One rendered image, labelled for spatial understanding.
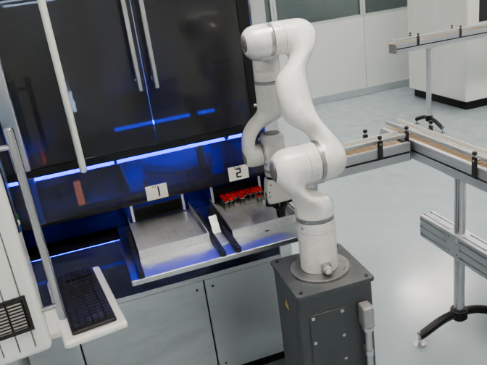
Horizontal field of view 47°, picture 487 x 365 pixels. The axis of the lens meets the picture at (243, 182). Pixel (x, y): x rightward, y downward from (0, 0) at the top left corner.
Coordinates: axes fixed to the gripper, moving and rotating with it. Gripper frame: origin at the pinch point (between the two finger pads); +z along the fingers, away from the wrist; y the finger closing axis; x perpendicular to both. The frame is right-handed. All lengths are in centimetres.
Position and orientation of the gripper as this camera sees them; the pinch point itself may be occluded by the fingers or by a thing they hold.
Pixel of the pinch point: (280, 213)
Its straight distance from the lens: 209.0
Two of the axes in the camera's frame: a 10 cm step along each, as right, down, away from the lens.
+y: -9.4, 2.3, -2.4
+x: 3.1, 3.1, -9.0
